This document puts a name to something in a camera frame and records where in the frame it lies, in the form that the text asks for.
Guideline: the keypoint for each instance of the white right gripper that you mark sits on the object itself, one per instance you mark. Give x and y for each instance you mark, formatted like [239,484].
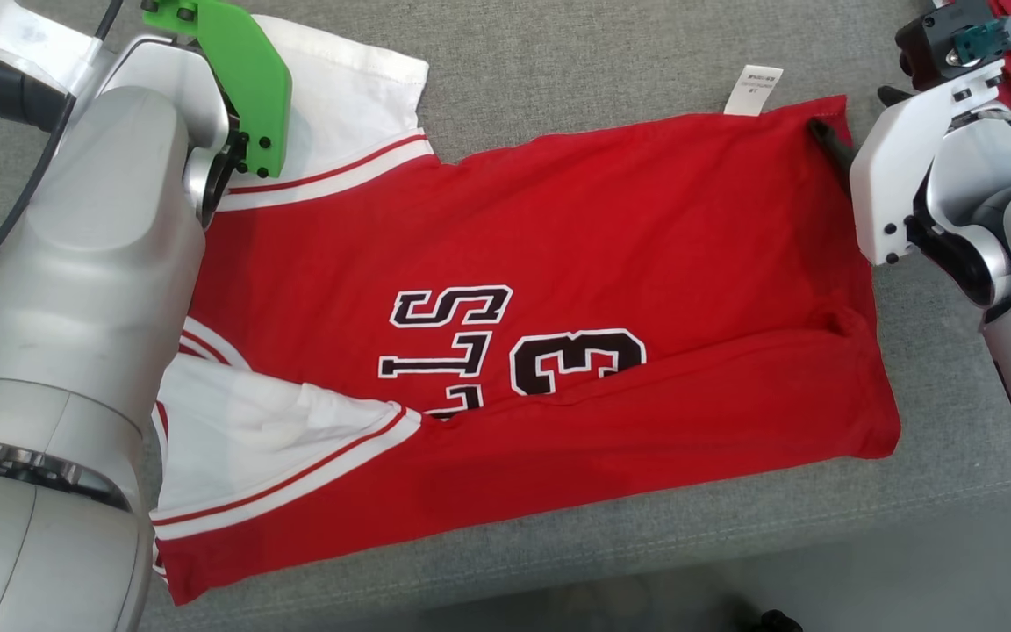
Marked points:
[892,167]

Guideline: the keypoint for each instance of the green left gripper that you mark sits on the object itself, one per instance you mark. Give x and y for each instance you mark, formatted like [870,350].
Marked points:
[251,79]

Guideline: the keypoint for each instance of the red jersey with white sleeves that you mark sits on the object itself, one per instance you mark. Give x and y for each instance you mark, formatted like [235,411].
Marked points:
[646,263]

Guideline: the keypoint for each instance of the white tape label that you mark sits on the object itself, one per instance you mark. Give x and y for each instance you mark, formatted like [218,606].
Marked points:
[23,35]

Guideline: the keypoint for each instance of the black rounded floor object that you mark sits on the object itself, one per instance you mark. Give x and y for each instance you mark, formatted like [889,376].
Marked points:
[776,621]

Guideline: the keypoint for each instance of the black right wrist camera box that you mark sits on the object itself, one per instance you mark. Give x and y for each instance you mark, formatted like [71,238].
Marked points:
[931,35]

